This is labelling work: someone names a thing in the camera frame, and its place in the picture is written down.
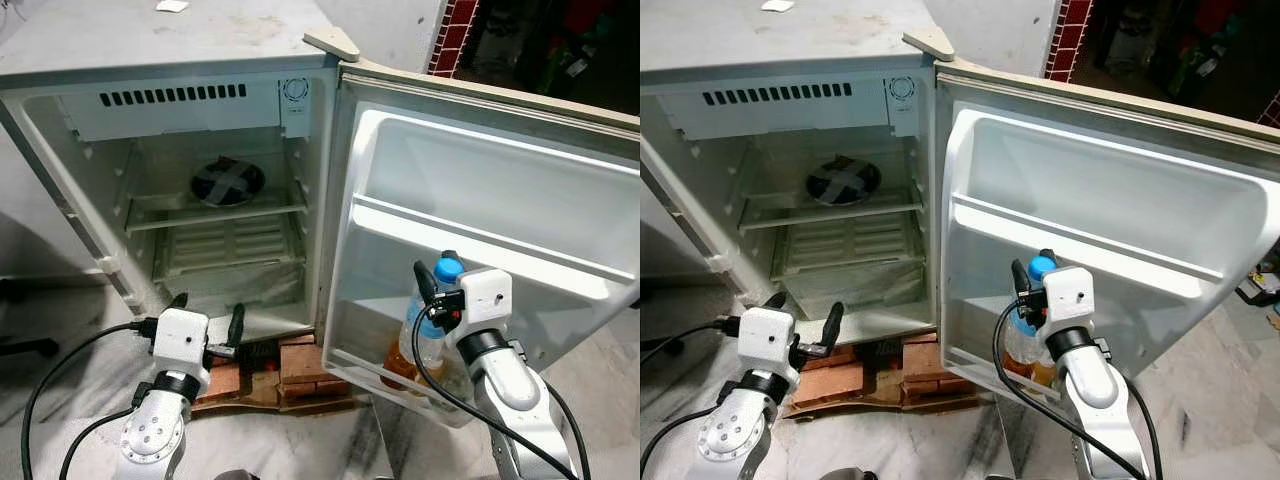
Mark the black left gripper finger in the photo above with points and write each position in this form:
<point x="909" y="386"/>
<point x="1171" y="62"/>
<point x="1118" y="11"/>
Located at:
<point x="776" y="301"/>
<point x="176" y="302"/>
<point x="236" y="325"/>
<point x="833" y="325"/>

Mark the clear bottle blue cap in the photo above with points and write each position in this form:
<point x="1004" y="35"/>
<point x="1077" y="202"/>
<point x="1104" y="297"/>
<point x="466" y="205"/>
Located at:
<point x="425" y="320"/>
<point x="1022" y="340"/>

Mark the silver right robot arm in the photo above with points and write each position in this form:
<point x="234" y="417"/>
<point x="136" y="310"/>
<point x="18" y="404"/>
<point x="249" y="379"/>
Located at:
<point x="1095" y="395"/>
<point x="510" y="395"/>

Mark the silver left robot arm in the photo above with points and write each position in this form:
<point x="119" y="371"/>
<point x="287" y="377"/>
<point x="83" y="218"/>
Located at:
<point x="735" y="435"/>
<point x="155" y="435"/>

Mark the white slatted fridge shelf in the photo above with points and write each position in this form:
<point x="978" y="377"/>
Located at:
<point x="235" y="245"/>
<point x="850" y="245"/>

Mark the clear glass fridge shelf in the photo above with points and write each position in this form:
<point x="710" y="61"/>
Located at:
<point x="830" y="215"/>
<point x="215" y="215"/>

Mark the white fridge door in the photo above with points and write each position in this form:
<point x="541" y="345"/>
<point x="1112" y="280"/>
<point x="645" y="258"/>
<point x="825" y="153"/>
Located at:
<point x="500" y="170"/>
<point x="1110" y="170"/>

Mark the beige fridge hinge cover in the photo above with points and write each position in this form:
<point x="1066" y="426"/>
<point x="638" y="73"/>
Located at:
<point x="930" y="43"/>
<point x="333" y="43"/>

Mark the white fridge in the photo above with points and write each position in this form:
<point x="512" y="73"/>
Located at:
<point x="780" y="40"/>
<point x="150" y="40"/>

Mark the orange brick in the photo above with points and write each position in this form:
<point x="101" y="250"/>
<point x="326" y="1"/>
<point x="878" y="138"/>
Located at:
<point x="220" y="382"/>
<point x="925" y="362"/>
<point x="830" y="378"/>
<point x="298" y="360"/>

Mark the wooden board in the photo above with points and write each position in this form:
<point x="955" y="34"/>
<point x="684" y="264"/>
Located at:
<point x="900" y="402"/>
<point x="300" y="402"/>

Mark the black yellow small object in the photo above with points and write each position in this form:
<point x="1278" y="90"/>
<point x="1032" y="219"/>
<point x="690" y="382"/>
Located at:
<point x="1262" y="290"/>

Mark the white paper scrap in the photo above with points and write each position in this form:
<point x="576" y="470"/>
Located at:
<point x="172" y="5"/>
<point x="777" y="5"/>

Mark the white door shelf rail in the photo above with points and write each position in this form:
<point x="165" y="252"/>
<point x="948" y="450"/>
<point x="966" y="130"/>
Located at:
<point x="1070" y="240"/>
<point x="470" y="245"/>

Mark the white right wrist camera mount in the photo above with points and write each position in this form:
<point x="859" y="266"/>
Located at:
<point x="485" y="298"/>
<point x="1070" y="295"/>

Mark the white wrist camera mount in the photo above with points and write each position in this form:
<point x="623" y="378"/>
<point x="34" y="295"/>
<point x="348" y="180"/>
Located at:
<point x="768" y="340"/>
<point x="1070" y="295"/>
<point x="485" y="298"/>
<point x="180" y="340"/>

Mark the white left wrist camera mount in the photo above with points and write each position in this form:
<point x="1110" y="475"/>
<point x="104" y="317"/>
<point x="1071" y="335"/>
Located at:
<point x="768" y="340"/>
<point x="180" y="340"/>

